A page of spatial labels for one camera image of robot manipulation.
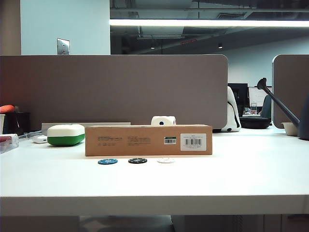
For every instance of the green and white mahjong block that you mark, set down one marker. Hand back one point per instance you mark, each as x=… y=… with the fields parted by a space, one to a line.
x=65 y=135

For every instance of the small white case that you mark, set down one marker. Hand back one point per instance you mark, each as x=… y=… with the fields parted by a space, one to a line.
x=39 y=139

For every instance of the black container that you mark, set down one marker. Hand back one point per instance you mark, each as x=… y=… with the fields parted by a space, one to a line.
x=19 y=123

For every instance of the teal office chair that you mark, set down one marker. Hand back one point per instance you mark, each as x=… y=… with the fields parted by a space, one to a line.
x=266 y=107

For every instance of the red poker chip stack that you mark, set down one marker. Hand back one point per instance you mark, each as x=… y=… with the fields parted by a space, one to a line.
x=5 y=139

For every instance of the clear plastic strip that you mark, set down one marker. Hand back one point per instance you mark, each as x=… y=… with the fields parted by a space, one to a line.
x=30 y=134

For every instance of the dark grey watering can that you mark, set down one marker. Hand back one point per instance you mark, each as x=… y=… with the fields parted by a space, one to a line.
x=304 y=123

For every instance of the narrow grey desk divider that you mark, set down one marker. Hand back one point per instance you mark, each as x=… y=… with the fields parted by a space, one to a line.
x=289 y=82

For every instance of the white paper bowl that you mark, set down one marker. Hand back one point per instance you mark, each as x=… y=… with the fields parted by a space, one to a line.
x=290 y=129

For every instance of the white cup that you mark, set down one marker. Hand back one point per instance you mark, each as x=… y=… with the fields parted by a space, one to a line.
x=2 y=123

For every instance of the wide grey desk divider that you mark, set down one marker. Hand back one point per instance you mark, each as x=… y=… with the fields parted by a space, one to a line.
x=120 y=89

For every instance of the black 100 poker chip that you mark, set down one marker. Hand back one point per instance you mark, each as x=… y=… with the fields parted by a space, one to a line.
x=137 y=161

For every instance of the ceiling light strip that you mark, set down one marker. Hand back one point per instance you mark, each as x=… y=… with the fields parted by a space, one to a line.
x=205 y=23

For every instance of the blue 50 poker chip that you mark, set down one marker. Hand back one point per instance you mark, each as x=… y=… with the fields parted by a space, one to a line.
x=108 y=161

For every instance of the orange object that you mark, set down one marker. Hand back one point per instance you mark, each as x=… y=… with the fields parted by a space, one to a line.
x=7 y=108

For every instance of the large white dice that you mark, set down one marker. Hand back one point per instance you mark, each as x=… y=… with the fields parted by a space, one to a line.
x=166 y=120

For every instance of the brown cardboard box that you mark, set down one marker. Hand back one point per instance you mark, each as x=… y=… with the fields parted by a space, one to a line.
x=135 y=142

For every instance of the clear plastic chip tray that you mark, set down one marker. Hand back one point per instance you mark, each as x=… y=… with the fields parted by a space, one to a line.
x=9 y=146

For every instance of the black computer monitor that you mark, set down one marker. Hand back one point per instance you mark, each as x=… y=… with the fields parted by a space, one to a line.
x=241 y=94

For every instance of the clear water bottle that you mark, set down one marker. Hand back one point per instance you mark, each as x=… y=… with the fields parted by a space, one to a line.
x=253 y=108

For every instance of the metal wall outlet plate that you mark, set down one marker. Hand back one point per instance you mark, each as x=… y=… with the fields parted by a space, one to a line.
x=63 y=46

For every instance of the white 5 poker chip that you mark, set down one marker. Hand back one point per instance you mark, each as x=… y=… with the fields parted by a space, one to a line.
x=166 y=160

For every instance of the lit white computer monitor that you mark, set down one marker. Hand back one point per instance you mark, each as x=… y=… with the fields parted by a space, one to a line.
x=257 y=96

